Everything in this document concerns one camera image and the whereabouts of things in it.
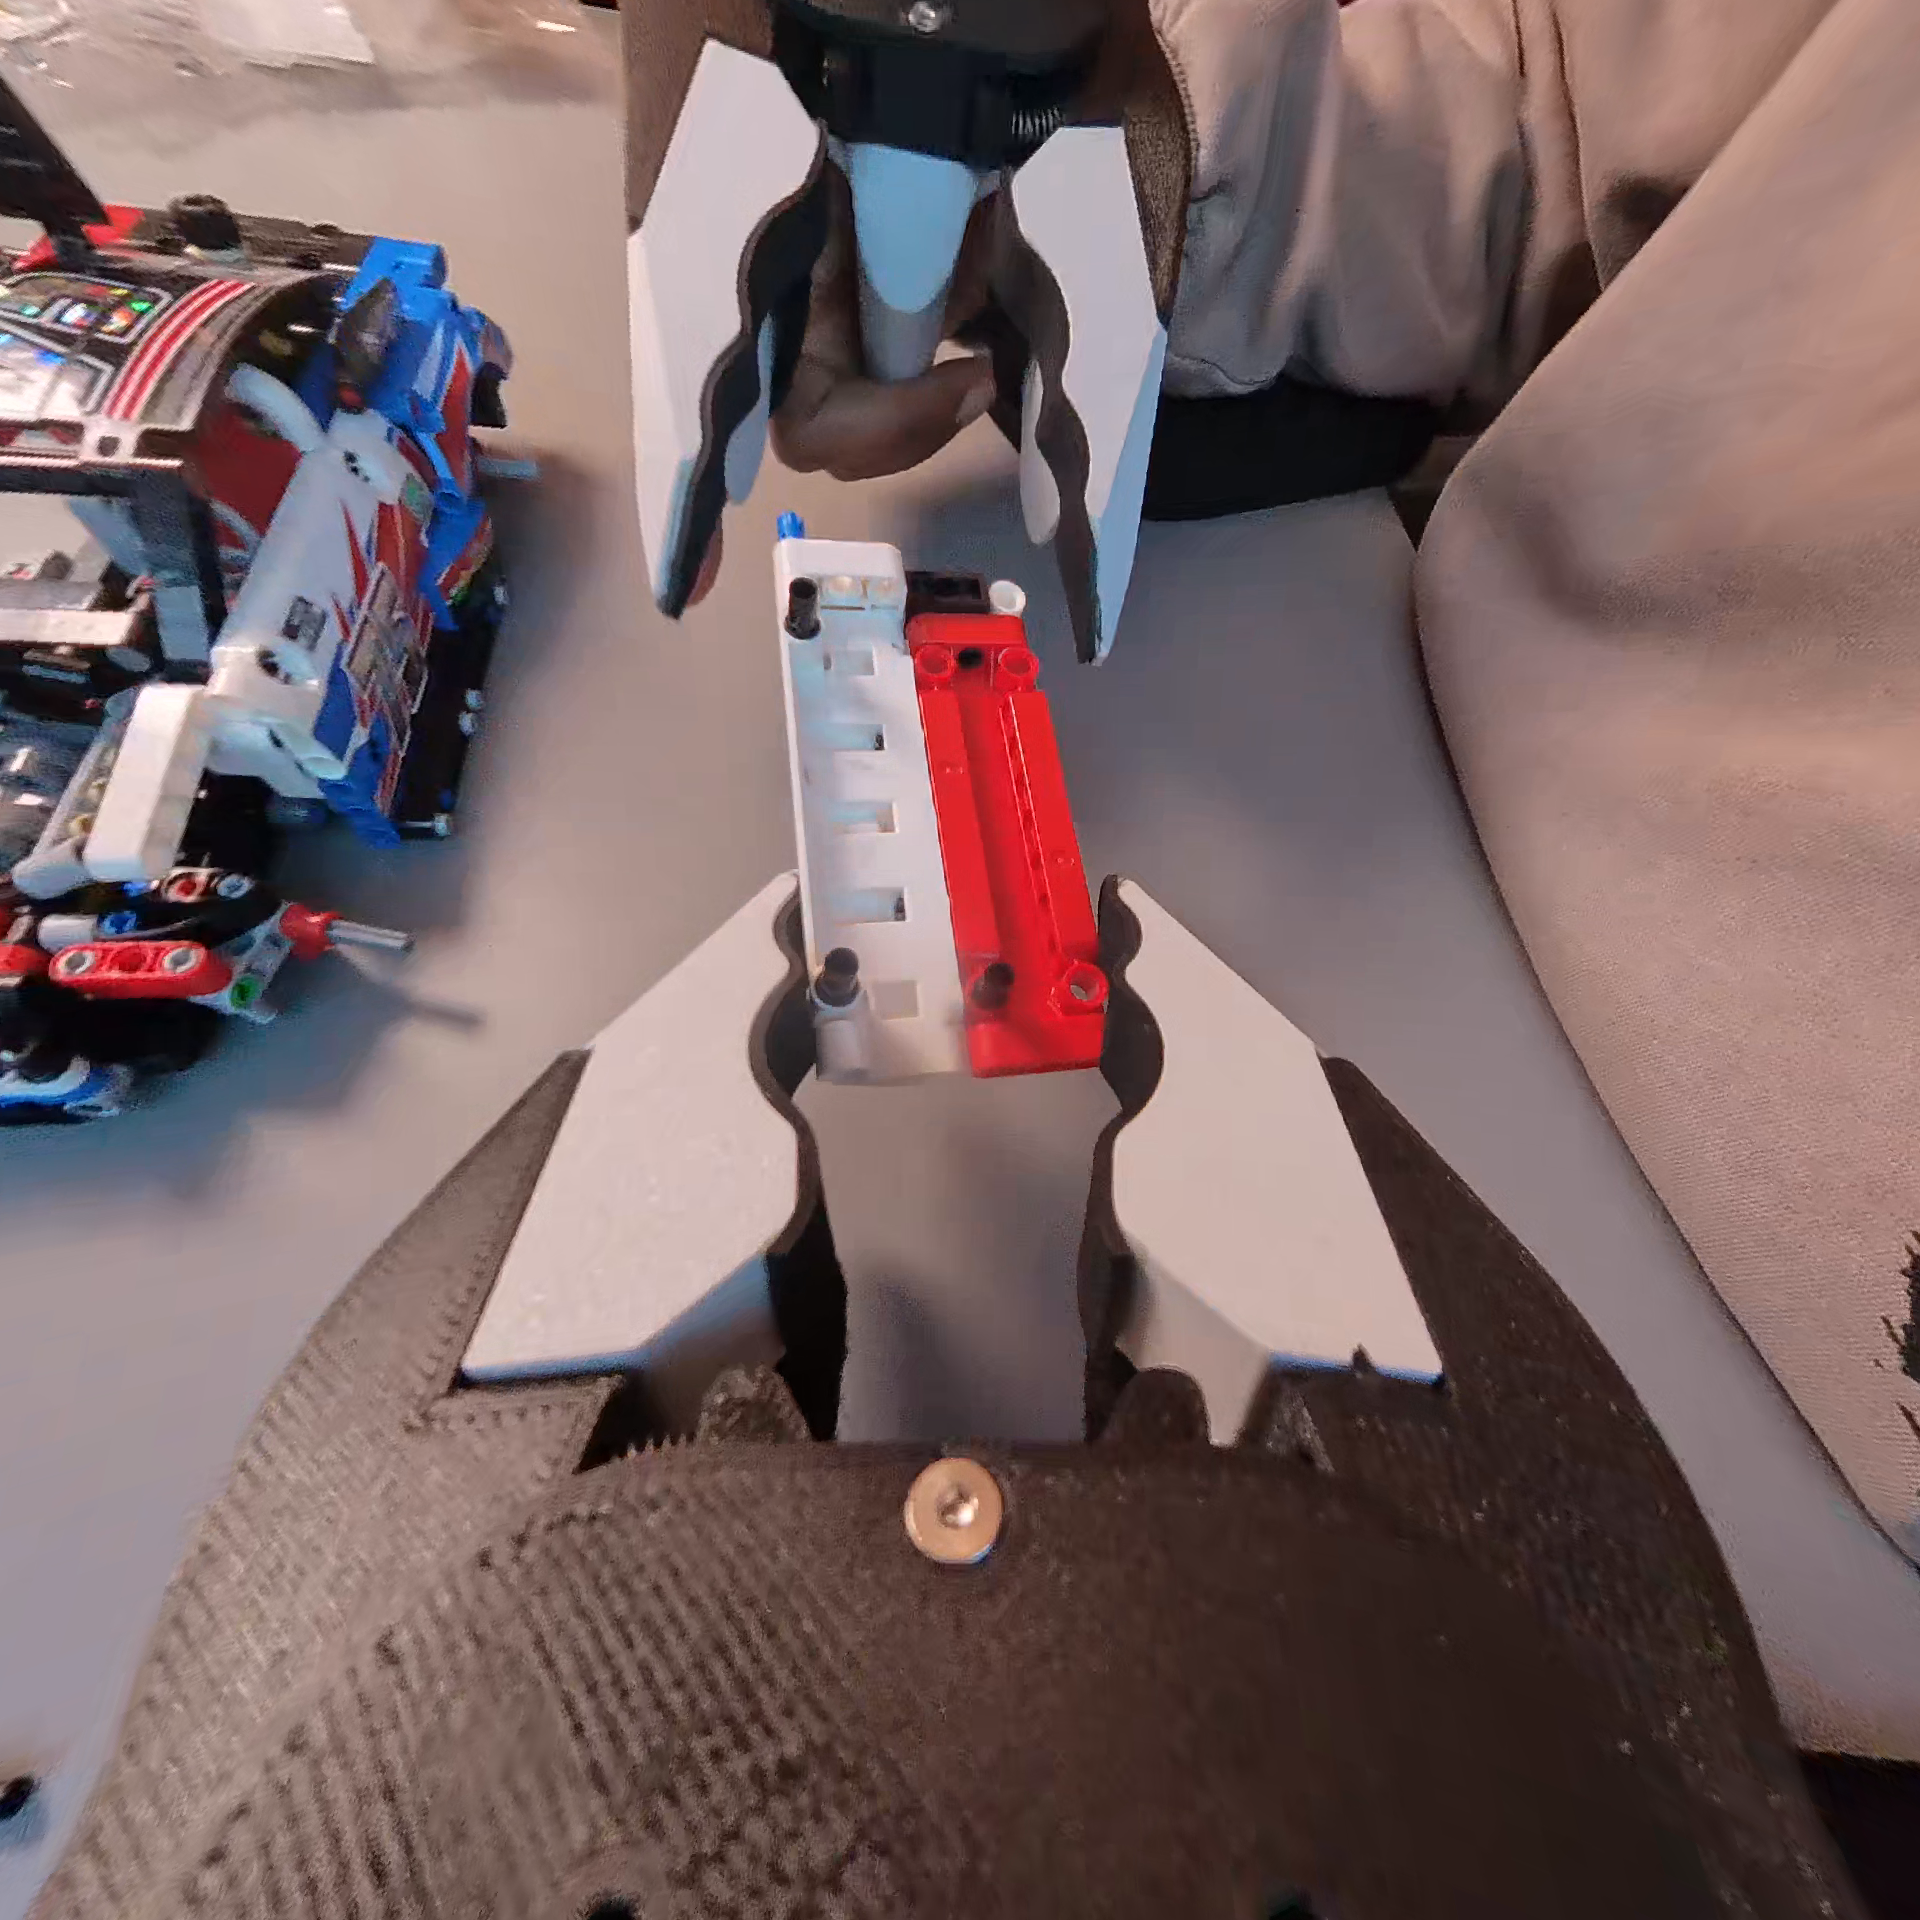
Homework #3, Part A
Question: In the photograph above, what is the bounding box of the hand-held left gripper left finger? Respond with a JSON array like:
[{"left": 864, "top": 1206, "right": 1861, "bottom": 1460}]
[{"left": 464, "top": 875, "right": 823, "bottom": 1420}]

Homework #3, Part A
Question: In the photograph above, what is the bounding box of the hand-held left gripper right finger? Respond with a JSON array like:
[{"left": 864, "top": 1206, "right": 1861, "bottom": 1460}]
[{"left": 1079, "top": 876, "right": 1446, "bottom": 1448}]

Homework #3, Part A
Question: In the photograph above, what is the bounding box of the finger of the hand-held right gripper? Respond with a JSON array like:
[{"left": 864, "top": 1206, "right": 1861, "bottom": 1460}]
[
  {"left": 629, "top": 37, "right": 833, "bottom": 622},
  {"left": 989, "top": 127, "right": 1173, "bottom": 664}
]

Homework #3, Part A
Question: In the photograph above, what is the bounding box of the white red lego assembly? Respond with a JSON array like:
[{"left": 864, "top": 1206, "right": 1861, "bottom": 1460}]
[{"left": 771, "top": 508, "right": 1117, "bottom": 1084}]

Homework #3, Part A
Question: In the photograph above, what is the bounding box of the person's right forearm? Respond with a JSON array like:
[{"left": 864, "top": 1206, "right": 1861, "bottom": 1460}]
[{"left": 1156, "top": 0, "right": 1600, "bottom": 404}]

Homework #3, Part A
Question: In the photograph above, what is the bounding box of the blue white lego race car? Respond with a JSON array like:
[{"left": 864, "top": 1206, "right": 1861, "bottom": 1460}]
[{"left": 0, "top": 73, "right": 540, "bottom": 1127}]

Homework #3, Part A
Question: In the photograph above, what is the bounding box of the person's right hand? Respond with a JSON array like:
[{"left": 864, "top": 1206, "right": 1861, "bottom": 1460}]
[{"left": 769, "top": 277, "right": 1006, "bottom": 485}]

